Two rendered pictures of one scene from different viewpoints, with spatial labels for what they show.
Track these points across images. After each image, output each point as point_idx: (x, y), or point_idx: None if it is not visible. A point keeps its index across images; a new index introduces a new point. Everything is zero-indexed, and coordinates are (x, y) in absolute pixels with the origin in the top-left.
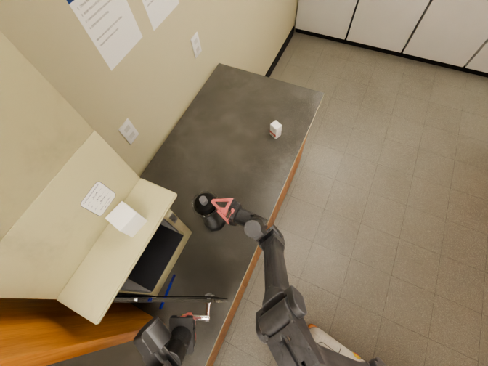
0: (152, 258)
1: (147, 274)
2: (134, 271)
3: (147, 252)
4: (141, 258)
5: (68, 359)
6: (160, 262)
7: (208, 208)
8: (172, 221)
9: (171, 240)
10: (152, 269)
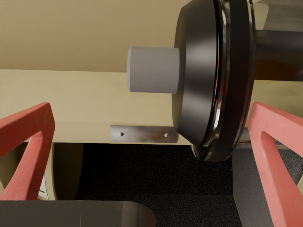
0: (257, 183)
1: (250, 214)
2: (240, 193)
3: (252, 163)
4: (246, 173)
5: None
6: (265, 204)
7: (177, 122)
8: (153, 143)
9: (283, 152)
10: (255, 209)
